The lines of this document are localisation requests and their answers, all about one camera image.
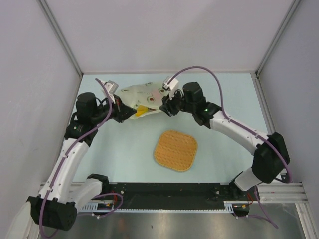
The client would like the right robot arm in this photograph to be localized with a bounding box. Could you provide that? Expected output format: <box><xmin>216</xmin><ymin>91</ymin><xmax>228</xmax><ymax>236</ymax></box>
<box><xmin>160</xmin><ymin>79</ymin><xmax>290</xmax><ymax>200</ymax></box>

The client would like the purple cable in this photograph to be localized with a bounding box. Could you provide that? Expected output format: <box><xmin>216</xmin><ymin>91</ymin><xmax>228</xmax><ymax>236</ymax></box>
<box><xmin>163</xmin><ymin>65</ymin><xmax>295</xmax><ymax>230</ymax></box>
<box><xmin>39</xmin><ymin>78</ymin><xmax>125</xmax><ymax>239</ymax></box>

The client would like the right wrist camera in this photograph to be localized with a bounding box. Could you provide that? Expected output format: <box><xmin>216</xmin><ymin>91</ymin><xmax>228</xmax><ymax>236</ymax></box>
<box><xmin>162</xmin><ymin>77</ymin><xmax>179</xmax><ymax>100</ymax></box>

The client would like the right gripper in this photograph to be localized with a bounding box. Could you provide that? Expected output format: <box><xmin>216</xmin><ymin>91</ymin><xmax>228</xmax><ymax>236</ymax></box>
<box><xmin>159</xmin><ymin>88</ymin><xmax>195</xmax><ymax>118</ymax></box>

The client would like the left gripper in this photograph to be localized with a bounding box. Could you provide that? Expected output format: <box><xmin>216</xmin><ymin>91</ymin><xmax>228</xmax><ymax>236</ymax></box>
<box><xmin>91</xmin><ymin>94</ymin><xmax>136</xmax><ymax>124</ymax></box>

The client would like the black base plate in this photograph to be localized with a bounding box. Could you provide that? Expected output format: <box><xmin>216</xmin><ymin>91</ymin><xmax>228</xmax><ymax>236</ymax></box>
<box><xmin>100</xmin><ymin>183</ymin><xmax>257</xmax><ymax>209</ymax></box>

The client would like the translucent plastic bag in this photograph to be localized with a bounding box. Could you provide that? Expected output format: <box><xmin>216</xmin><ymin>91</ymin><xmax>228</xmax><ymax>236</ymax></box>
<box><xmin>116</xmin><ymin>82</ymin><xmax>168</xmax><ymax>120</ymax></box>

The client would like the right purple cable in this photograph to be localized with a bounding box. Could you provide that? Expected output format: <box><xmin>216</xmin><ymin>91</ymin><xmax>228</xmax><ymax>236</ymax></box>
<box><xmin>163</xmin><ymin>65</ymin><xmax>295</xmax><ymax>230</ymax></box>

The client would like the white cable duct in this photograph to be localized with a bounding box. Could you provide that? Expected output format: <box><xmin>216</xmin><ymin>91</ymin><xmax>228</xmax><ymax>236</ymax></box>
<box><xmin>79</xmin><ymin>202</ymin><xmax>250</xmax><ymax>218</ymax></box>

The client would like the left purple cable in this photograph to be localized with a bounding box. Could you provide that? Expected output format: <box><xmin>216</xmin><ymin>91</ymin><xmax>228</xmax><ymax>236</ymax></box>
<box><xmin>39</xmin><ymin>78</ymin><xmax>125</xmax><ymax>239</ymax></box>

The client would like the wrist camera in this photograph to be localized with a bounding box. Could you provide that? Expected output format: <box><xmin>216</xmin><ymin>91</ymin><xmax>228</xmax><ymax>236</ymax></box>
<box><xmin>162</xmin><ymin>77</ymin><xmax>179</xmax><ymax>100</ymax></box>
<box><xmin>102</xmin><ymin>81</ymin><xmax>119</xmax><ymax>103</ymax></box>

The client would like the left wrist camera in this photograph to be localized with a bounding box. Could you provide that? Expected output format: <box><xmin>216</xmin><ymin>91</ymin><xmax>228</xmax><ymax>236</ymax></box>
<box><xmin>102</xmin><ymin>81</ymin><xmax>119</xmax><ymax>103</ymax></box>

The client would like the orange woven tray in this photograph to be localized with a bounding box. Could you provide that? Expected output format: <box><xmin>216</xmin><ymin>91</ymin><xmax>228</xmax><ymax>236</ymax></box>
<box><xmin>154</xmin><ymin>130</ymin><xmax>198</xmax><ymax>172</ymax></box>

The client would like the yellow pear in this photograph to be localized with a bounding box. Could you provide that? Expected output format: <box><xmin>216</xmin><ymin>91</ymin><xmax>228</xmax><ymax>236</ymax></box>
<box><xmin>135</xmin><ymin>105</ymin><xmax>149</xmax><ymax>117</ymax></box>

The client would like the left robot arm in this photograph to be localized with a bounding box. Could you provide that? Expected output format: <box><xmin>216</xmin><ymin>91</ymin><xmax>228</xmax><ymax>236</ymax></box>
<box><xmin>27</xmin><ymin>92</ymin><xmax>137</xmax><ymax>231</ymax></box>

